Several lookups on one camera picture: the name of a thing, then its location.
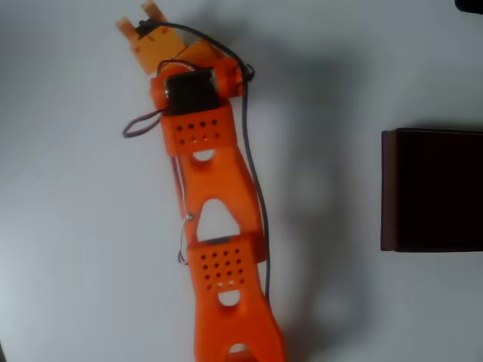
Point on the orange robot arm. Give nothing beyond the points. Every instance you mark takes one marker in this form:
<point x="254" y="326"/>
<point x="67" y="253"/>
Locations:
<point x="222" y="181"/>

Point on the dark red box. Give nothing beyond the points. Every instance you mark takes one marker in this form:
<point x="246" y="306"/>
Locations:
<point x="434" y="188"/>

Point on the black object at picture corner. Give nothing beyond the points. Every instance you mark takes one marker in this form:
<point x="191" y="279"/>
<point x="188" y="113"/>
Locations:
<point x="471" y="5"/>

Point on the orange camera mount with camera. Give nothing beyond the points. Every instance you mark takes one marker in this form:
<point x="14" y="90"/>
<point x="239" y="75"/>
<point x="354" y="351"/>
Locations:
<point x="158" y="49"/>

